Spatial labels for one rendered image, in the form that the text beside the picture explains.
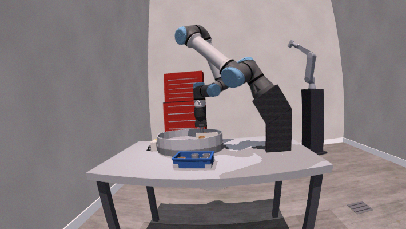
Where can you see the blue crate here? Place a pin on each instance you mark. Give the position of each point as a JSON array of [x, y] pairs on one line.
[[189, 162]]

